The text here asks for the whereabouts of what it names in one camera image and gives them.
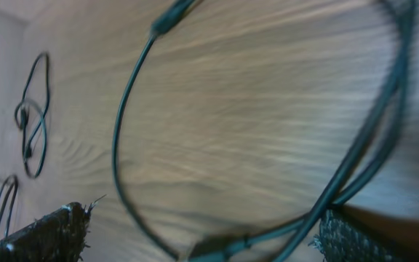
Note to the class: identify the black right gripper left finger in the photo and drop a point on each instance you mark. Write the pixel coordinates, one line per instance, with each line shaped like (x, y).
(58, 236)

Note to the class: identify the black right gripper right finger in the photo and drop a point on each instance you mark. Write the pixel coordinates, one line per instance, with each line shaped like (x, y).
(344, 238)

